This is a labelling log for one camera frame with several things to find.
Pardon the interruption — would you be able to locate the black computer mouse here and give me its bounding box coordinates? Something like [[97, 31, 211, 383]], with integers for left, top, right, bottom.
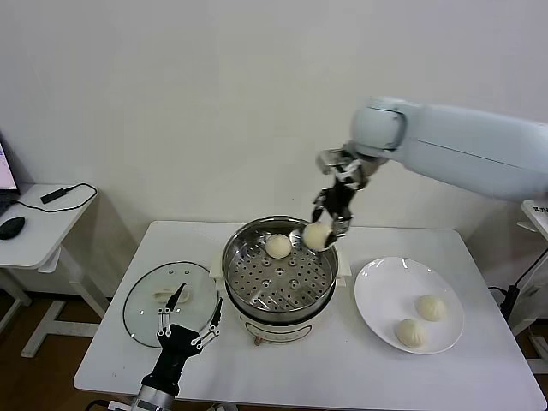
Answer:
[[0, 217, 27, 241]]

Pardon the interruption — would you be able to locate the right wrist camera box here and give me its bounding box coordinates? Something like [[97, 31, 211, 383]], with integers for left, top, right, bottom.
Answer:
[[315, 147, 369, 189]]

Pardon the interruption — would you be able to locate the round glass lid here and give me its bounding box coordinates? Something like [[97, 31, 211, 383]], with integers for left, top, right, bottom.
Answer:
[[122, 261, 220, 348]]

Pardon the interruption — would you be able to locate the white round plate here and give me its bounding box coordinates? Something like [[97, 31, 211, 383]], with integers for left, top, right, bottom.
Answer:
[[353, 256, 466, 354]]

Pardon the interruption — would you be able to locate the black power cable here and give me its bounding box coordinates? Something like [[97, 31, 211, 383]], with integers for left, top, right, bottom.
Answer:
[[487, 250, 548, 320]]

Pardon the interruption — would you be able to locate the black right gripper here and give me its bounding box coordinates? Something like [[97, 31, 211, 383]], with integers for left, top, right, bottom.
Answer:
[[311, 179, 357, 252]]

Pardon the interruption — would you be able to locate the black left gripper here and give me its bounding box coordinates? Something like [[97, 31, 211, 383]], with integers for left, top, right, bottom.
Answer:
[[140, 282, 223, 395]]

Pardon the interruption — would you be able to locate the black laptop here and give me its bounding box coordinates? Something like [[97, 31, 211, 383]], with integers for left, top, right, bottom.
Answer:
[[0, 132, 21, 215]]

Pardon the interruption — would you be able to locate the white electric cooker pot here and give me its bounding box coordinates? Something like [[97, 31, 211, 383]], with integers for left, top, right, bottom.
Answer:
[[208, 250, 351, 347]]

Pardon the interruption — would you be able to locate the black adapter with cable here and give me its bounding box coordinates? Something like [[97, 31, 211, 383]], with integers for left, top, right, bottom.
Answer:
[[8, 182, 98, 213]]

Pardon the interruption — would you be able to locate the white steamed baozi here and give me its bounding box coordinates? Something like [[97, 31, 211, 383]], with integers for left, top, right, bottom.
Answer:
[[302, 222, 334, 253], [417, 294, 448, 321], [394, 319, 428, 348], [265, 233, 292, 259]]

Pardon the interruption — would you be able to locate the perforated steel steamer basket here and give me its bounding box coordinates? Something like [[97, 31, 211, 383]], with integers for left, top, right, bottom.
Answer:
[[221, 217, 339, 322]]

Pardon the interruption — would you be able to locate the white side desk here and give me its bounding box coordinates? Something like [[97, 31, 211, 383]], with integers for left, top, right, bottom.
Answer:
[[0, 183, 112, 360]]

